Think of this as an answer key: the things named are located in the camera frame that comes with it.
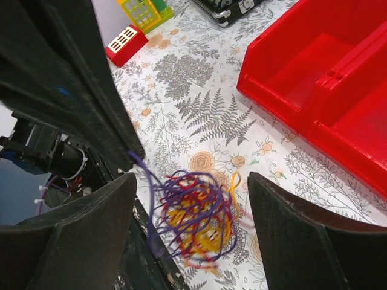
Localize floral patterned table mat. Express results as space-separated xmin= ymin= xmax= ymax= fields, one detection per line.
xmin=107 ymin=0 xmax=387 ymax=290

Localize red three-compartment tray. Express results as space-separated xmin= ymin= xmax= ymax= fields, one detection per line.
xmin=237 ymin=1 xmax=386 ymax=196

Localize black poker chip case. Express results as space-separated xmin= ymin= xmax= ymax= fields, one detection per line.
xmin=193 ymin=0 xmax=262 ymax=27

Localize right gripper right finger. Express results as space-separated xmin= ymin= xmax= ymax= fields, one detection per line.
xmin=247 ymin=172 xmax=386 ymax=289

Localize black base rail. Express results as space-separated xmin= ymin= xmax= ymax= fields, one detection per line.
xmin=87 ymin=144 xmax=191 ymax=290

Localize red white toy brick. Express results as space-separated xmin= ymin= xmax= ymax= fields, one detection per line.
xmin=105 ymin=25 xmax=148 ymax=67

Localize yellow green toy bricks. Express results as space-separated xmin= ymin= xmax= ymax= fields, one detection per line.
xmin=117 ymin=0 xmax=174 ymax=34

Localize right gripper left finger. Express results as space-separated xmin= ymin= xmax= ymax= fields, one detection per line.
xmin=1 ymin=173 xmax=137 ymax=289

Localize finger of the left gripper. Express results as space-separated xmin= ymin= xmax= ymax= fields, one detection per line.
xmin=1 ymin=1 xmax=145 ymax=171

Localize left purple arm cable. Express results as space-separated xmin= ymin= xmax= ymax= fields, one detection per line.
xmin=34 ymin=175 xmax=61 ymax=217

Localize coloured wire bundle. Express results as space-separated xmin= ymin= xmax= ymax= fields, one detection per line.
xmin=128 ymin=150 xmax=255 ymax=269

